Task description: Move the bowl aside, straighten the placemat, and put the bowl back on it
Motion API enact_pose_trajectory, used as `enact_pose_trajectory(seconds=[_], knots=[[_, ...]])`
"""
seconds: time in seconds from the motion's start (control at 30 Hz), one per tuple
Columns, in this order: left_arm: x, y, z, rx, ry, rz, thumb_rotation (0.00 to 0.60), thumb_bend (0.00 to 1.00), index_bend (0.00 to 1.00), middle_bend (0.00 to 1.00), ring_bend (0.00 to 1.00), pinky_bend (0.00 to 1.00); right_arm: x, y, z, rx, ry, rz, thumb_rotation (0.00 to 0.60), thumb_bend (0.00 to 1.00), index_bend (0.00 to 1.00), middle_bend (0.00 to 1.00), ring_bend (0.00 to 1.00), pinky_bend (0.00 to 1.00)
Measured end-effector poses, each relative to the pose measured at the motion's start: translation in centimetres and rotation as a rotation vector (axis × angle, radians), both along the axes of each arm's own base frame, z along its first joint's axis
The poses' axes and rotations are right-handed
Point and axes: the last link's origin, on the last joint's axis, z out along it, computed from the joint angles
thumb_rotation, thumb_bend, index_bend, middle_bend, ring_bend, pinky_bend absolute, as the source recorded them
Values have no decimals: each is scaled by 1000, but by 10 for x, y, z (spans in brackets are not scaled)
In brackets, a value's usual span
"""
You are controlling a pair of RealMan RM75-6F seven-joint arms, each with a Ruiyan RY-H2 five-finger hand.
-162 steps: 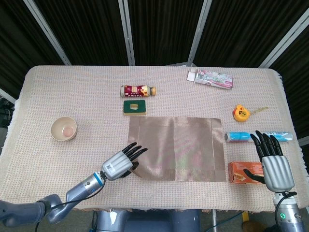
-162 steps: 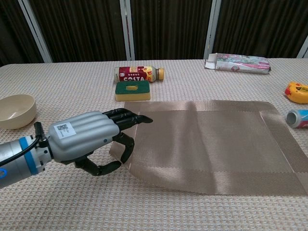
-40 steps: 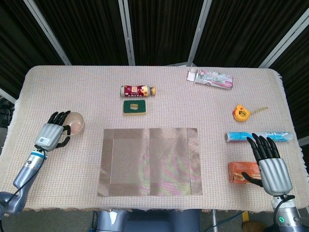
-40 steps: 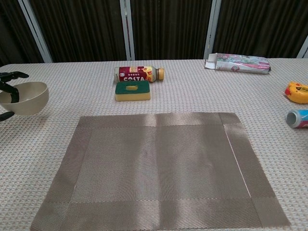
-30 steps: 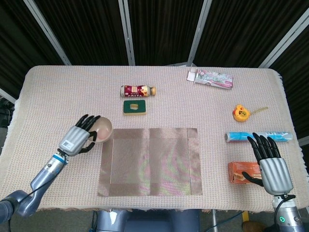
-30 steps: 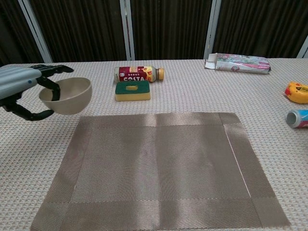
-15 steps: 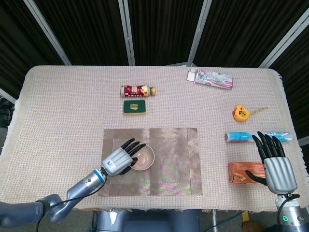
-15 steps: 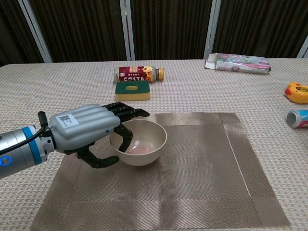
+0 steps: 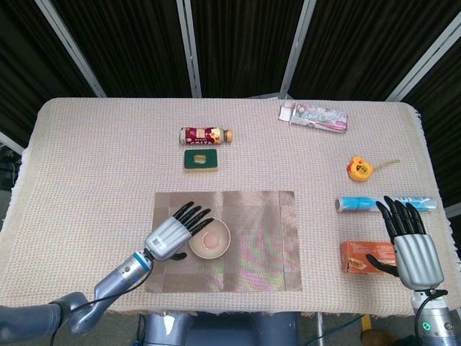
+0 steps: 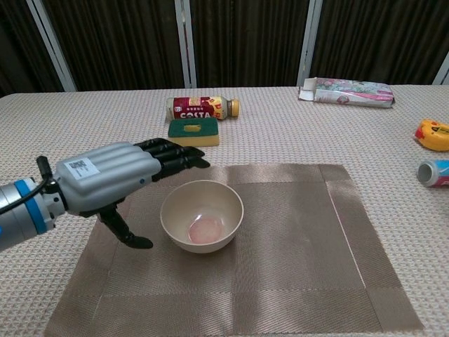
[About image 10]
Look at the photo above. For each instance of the brown woven placemat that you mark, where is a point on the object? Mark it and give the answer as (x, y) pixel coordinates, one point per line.
(280, 263)

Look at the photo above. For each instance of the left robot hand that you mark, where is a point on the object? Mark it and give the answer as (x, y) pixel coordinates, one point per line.
(105, 175)

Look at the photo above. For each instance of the yellow tape measure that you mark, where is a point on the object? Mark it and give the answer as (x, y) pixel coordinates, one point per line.
(435, 135)

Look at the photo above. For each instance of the floral printed carton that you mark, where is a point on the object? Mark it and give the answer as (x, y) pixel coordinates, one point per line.
(354, 93)

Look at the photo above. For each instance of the blue white wrap roll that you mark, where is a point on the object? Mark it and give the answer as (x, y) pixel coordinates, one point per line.
(436, 173)

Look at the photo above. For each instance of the beige bowl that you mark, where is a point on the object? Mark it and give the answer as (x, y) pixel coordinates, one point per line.
(182, 207)

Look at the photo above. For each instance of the dark pleated screen panel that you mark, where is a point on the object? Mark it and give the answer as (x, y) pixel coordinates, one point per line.
(245, 45)
(21, 45)
(122, 45)
(379, 42)

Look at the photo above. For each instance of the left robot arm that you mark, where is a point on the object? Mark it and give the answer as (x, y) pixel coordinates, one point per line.
(21, 214)

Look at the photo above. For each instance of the aluminium screen post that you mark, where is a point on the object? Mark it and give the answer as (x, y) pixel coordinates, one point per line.
(308, 45)
(186, 45)
(442, 72)
(52, 45)

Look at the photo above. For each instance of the green yellow sponge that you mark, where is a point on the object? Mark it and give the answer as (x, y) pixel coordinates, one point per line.
(203, 140)

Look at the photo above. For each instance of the beige woven tablecloth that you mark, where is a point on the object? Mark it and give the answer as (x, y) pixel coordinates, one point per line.
(87, 119)

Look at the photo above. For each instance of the Costa coffee bottle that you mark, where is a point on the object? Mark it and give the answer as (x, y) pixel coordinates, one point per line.
(196, 107)

